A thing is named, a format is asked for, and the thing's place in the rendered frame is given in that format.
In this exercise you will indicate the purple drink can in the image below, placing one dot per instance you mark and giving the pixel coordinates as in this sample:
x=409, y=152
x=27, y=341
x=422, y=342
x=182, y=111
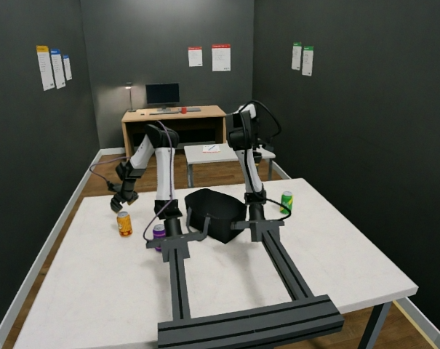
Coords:
x=158, y=232

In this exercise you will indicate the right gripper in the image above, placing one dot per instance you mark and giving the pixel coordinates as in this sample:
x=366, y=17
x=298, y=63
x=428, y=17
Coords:
x=257, y=156

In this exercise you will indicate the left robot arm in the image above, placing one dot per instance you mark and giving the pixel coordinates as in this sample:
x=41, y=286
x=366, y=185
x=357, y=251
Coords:
x=155, y=140

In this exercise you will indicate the black tote bag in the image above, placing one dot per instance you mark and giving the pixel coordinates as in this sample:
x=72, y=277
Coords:
x=226, y=208

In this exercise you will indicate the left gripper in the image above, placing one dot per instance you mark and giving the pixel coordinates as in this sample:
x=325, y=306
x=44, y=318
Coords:
x=124, y=196

